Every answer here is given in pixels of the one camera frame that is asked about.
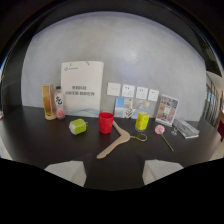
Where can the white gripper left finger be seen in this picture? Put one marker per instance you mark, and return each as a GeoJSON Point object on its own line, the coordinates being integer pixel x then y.
{"type": "Point", "coordinates": [68, 170]}

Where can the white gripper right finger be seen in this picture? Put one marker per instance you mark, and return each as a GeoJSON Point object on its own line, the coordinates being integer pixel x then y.
{"type": "Point", "coordinates": [159, 169]}

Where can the yellow drink bottle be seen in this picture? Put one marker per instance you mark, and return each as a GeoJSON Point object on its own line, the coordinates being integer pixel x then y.
{"type": "Point", "coordinates": [142, 118]}

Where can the pink drink bottle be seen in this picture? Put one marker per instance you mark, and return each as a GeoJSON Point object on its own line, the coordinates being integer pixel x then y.
{"type": "Point", "coordinates": [59, 103]}

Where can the pink artificial flower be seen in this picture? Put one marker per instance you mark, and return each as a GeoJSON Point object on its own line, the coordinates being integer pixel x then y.
{"type": "Point", "coordinates": [161, 131]}

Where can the green white cube socket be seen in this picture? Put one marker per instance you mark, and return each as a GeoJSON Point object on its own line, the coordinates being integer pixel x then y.
{"type": "Point", "coordinates": [77, 126]}

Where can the wooden clothes hanger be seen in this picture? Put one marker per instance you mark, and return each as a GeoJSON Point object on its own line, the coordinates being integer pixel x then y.
{"type": "Point", "coordinates": [115, 140]}

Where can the colourful picture brochure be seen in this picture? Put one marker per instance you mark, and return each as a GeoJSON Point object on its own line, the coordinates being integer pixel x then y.
{"type": "Point", "coordinates": [167, 110]}

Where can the red plastic cup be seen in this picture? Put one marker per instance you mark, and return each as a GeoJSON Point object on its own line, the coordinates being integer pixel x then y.
{"type": "Point", "coordinates": [106, 122]}

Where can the wooden stand with rings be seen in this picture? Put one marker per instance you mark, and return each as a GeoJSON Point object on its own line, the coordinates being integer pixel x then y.
{"type": "Point", "coordinates": [49, 102]}

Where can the blue white leaflet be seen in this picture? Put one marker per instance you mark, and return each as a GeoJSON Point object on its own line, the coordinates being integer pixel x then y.
{"type": "Point", "coordinates": [124, 107]}

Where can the white paper shopping bag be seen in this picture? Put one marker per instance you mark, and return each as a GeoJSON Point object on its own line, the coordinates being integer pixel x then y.
{"type": "Point", "coordinates": [82, 87]}

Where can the white wall socket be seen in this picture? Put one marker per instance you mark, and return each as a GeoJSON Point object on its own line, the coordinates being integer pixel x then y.
{"type": "Point", "coordinates": [128, 90]}
{"type": "Point", "coordinates": [153, 95]}
{"type": "Point", "coordinates": [141, 93]}

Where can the white wall switch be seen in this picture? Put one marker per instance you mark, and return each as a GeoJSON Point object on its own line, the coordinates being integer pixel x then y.
{"type": "Point", "coordinates": [114, 89]}

